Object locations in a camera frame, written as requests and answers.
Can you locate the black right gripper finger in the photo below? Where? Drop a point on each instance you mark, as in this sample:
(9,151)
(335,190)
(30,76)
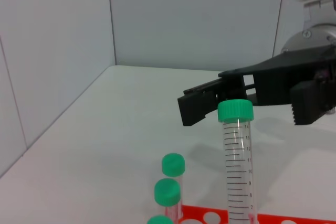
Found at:
(194,108)
(307,103)

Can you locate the orange plastic test tube rack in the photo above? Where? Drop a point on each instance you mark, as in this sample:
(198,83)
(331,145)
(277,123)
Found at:
(189,212)

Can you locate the green-capped clear test tube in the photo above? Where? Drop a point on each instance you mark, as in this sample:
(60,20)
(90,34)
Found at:
(167,192)
(235,111)
(160,220)
(173,164)

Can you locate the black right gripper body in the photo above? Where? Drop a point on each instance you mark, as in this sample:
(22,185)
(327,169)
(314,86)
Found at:
(273,82)

